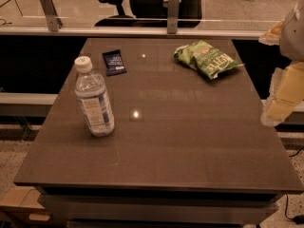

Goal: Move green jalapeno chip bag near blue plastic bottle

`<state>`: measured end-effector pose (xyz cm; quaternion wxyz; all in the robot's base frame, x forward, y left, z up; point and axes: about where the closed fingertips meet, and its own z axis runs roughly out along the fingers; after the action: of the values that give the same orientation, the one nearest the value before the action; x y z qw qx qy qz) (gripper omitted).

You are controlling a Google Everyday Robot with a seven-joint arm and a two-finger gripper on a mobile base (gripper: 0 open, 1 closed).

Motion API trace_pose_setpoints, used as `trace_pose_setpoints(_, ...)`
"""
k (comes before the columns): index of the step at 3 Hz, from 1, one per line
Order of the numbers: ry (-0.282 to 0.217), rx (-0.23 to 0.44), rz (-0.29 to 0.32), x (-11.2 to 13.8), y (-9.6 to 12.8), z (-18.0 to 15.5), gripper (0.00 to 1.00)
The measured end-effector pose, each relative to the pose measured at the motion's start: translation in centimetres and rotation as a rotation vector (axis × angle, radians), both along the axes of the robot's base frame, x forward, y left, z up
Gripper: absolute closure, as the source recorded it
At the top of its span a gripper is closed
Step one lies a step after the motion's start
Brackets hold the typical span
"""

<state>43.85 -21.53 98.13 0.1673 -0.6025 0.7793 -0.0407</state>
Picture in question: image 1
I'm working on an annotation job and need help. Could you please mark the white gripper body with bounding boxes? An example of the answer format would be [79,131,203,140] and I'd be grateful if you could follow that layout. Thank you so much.
[279,0,304,61]

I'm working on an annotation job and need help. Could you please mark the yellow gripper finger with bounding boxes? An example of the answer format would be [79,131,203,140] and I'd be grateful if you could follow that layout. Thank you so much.
[260,61,304,126]
[258,20,284,46]

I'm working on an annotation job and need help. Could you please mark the green jalapeno chip bag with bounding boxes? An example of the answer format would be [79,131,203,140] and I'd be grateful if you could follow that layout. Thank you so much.
[174,41,241,80]

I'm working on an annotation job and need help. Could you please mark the clear plastic water bottle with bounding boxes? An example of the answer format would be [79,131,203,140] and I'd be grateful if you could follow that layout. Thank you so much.
[74,56,115,137]

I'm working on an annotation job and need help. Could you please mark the glass divider panel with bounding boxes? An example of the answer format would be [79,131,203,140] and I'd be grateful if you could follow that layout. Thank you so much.
[0,0,304,32]

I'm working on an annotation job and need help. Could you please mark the black office chair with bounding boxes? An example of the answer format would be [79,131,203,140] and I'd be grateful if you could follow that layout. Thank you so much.
[95,0,202,28]

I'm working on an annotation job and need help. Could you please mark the dark blue snack packet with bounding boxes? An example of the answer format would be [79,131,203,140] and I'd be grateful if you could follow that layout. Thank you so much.
[103,49,126,76]

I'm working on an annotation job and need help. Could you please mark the cardboard box under table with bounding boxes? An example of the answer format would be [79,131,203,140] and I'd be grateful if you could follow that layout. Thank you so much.
[0,186,51,225]

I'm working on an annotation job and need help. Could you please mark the centre metal panel bracket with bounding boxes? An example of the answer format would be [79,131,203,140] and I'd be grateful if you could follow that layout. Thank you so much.
[167,0,180,34]

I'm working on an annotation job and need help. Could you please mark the metal panel bracket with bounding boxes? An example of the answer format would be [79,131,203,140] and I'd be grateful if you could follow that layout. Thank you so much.
[167,0,180,34]
[39,0,63,31]

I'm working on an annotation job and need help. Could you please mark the black power cable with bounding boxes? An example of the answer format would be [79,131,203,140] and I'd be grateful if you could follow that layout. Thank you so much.
[283,145,304,225]

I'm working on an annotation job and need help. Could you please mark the left metal panel bracket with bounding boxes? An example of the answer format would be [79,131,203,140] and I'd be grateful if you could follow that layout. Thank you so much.
[39,0,63,31]

